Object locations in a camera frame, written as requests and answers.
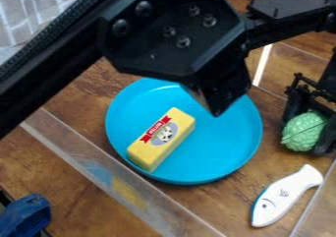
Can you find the green bitter gourd toy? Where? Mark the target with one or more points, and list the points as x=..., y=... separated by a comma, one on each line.
x=301, y=131

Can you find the white wooden fish toy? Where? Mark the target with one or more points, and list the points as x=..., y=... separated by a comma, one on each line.
x=281, y=194

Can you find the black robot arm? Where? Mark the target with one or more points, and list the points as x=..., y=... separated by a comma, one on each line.
x=186, y=41

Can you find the yellow butter block toy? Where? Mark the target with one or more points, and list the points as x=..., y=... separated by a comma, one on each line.
x=161, y=138

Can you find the clear acrylic enclosure wall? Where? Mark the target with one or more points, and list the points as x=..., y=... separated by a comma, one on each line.
x=206, y=210

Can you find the blue clamp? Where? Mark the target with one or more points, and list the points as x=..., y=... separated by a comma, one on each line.
x=25, y=216

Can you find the white grid cloth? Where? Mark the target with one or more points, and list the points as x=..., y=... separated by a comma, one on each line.
x=22, y=19

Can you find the blue round plate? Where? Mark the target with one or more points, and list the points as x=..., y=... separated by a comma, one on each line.
x=220, y=145

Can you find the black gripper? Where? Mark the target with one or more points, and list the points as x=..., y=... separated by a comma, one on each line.
x=302, y=92

